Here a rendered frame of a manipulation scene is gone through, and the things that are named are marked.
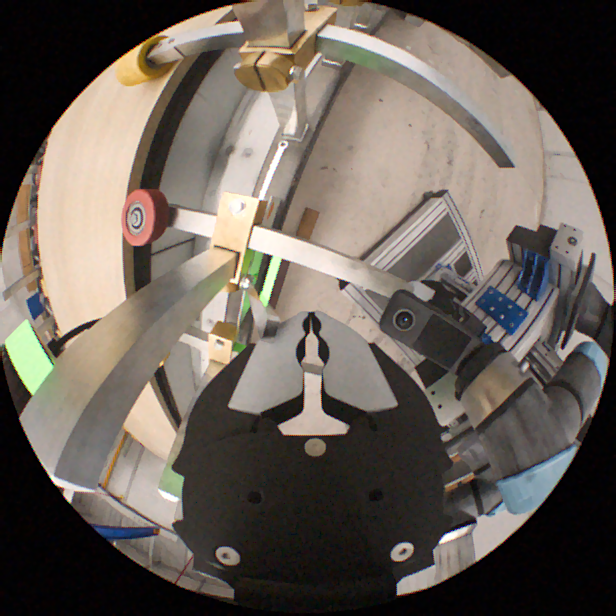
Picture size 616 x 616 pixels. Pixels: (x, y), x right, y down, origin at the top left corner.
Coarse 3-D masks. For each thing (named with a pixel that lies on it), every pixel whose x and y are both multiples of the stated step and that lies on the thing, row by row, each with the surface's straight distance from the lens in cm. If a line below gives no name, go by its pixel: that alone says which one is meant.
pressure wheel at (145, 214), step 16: (144, 192) 28; (160, 192) 30; (128, 208) 31; (144, 208) 28; (160, 208) 28; (128, 224) 31; (144, 224) 29; (160, 224) 28; (128, 240) 31; (144, 240) 29
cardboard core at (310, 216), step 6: (306, 210) 103; (312, 210) 102; (306, 216) 102; (312, 216) 102; (300, 222) 105; (306, 222) 102; (312, 222) 103; (300, 228) 103; (306, 228) 102; (312, 228) 104; (300, 234) 103; (306, 234) 103
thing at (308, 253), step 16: (176, 208) 30; (192, 208) 31; (176, 224) 30; (192, 224) 28; (208, 224) 27; (256, 240) 25; (272, 240) 24; (288, 240) 24; (304, 240) 25; (288, 256) 24; (304, 256) 24; (320, 256) 24; (336, 256) 25; (336, 272) 25; (352, 272) 26; (368, 272) 26; (384, 272) 29; (368, 288) 27; (384, 288) 28; (400, 288) 29
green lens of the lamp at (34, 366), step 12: (24, 324) 15; (12, 336) 15; (24, 336) 14; (12, 348) 14; (24, 348) 13; (36, 348) 13; (12, 360) 14; (24, 360) 13; (36, 360) 13; (48, 360) 13; (24, 372) 13; (36, 372) 13; (48, 372) 13; (36, 384) 13
